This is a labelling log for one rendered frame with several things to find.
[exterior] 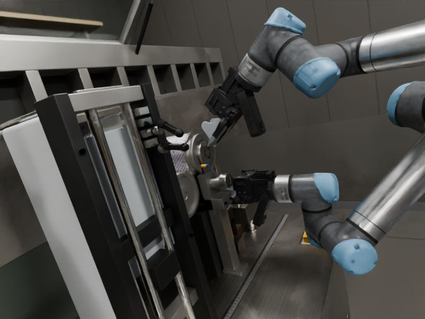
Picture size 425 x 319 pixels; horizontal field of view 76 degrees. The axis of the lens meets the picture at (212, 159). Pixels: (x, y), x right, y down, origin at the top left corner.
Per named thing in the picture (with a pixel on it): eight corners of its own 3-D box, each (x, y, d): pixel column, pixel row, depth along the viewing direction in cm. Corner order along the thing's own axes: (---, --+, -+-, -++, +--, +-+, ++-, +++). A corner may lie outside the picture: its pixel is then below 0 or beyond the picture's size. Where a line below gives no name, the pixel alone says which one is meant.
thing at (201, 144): (200, 166, 72) (198, 138, 73) (193, 166, 73) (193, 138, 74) (215, 166, 78) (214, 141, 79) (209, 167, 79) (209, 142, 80)
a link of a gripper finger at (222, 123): (217, 131, 72) (234, 106, 68) (221, 136, 72) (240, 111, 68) (208, 135, 68) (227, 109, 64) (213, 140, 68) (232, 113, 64)
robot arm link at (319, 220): (320, 260, 66) (314, 219, 63) (302, 238, 77) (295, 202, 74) (351, 252, 66) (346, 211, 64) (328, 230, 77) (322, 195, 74)
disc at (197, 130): (193, 188, 72) (178, 135, 69) (192, 188, 73) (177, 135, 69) (220, 168, 84) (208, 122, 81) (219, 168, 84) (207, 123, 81)
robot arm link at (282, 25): (298, 21, 50) (270, -1, 54) (262, 71, 56) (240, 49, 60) (316, 31, 55) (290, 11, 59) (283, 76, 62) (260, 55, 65)
